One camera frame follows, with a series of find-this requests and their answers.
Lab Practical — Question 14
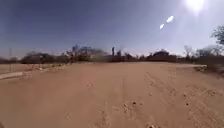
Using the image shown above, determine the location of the distant row of bushes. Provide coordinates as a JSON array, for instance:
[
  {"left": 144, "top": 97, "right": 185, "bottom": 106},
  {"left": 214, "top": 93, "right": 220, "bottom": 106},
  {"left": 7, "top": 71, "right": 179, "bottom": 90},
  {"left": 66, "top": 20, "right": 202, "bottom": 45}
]
[{"left": 0, "top": 44, "right": 224, "bottom": 66}]

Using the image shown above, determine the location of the reddish brown dirt ground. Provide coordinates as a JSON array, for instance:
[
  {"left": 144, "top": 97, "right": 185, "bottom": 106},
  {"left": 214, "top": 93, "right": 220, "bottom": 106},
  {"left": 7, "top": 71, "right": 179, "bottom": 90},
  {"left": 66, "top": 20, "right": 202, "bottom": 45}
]
[{"left": 0, "top": 61, "right": 224, "bottom": 128}]

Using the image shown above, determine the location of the pale concrete strip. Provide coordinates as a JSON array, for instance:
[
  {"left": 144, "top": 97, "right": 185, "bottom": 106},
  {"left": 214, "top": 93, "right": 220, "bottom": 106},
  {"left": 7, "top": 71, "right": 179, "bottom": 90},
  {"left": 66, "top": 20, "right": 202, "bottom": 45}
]
[{"left": 0, "top": 70, "right": 25, "bottom": 81}]

